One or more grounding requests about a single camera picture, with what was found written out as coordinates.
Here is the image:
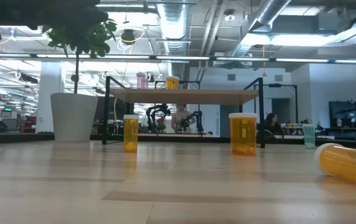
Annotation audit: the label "wide orange pill bottle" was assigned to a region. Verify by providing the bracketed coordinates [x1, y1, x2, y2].
[165, 76, 180, 90]
[228, 112, 258, 156]

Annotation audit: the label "slim orange pill bottle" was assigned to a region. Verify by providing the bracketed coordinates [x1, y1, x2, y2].
[123, 114, 140, 154]
[313, 142, 356, 191]

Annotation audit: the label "green pill bottle white cap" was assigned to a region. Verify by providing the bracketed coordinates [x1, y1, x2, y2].
[302, 123, 316, 149]

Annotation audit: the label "wooden shelf black legs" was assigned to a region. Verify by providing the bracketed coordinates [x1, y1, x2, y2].
[102, 76, 268, 149]

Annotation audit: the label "person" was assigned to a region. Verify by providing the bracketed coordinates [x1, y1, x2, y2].
[263, 112, 283, 135]
[171, 104, 197, 133]

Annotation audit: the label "background wooden table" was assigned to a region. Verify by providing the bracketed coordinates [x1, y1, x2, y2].
[136, 133, 215, 138]

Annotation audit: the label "long linear ceiling light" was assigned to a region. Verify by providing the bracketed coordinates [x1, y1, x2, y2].
[0, 52, 356, 65]

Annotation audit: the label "black ceiling device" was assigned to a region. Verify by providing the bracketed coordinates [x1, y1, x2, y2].
[121, 29, 136, 46]

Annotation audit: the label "white plant pot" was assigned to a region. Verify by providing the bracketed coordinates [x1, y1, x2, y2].
[50, 92, 100, 142]

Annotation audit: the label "green leafy plant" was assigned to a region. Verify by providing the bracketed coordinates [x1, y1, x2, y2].
[40, 0, 118, 94]

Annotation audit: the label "dark background cabinet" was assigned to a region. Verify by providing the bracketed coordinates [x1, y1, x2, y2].
[328, 99, 356, 141]

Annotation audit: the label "black table frame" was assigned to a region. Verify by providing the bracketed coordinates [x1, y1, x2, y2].
[0, 133, 356, 152]

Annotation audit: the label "silver spiral ventilation duct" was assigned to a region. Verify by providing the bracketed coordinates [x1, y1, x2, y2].
[156, 0, 192, 82]
[229, 0, 293, 58]

